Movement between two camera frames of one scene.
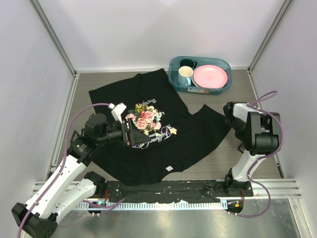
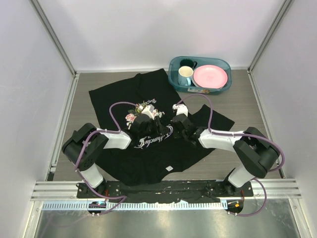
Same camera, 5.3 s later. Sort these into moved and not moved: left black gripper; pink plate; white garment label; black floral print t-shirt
Moved: left black gripper
Not moved: black floral print t-shirt; pink plate; white garment label
